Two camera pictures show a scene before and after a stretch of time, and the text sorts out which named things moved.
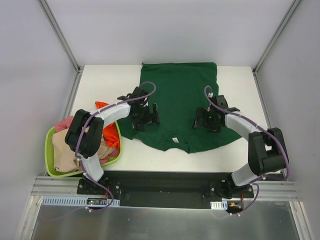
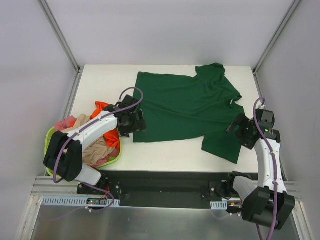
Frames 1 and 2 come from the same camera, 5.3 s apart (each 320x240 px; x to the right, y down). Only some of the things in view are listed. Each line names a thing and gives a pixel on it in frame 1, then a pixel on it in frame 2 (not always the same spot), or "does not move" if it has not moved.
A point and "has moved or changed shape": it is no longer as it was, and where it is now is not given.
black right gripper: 203,120 → 238,124
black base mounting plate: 165,189 does not move
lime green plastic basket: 49,164 does not move
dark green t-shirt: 178,90 has moved or changed shape
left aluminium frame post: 51,15 does not move
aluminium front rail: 45,186 does not move
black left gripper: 146,117 → 139,120
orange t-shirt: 111,132 does not move
